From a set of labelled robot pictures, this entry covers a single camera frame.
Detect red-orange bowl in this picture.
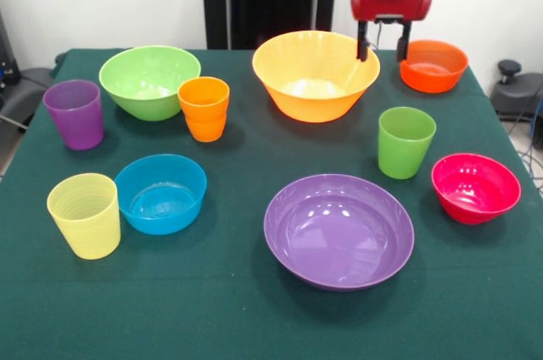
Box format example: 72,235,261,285
398,39,470,94

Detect black electronic device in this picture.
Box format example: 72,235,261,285
0,11,21,96

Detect purple cup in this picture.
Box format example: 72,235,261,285
42,79,105,152

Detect dark grey stand base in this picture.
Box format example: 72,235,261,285
0,65,59,132
490,59,543,122

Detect green bowl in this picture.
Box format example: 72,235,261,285
98,45,203,122

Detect dark green tablecloth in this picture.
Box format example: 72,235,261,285
0,48,543,360

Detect blue bowl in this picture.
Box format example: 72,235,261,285
114,154,209,236

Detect yellow cup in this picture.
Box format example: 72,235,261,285
46,172,122,261

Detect purple bowl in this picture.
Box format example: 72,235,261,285
263,172,416,293

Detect orange cup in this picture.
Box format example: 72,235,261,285
176,76,231,143

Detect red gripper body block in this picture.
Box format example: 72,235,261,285
350,0,434,24

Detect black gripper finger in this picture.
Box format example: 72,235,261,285
355,20,371,62
395,21,413,64

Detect green cup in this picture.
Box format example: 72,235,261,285
378,106,438,181

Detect blue cable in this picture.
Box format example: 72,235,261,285
519,94,543,191

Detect pink bowl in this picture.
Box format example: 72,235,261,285
431,153,523,226

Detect black hanging cable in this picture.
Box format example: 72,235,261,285
367,22,385,49

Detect large yellow-orange bowl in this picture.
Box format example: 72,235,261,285
251,30,382,124

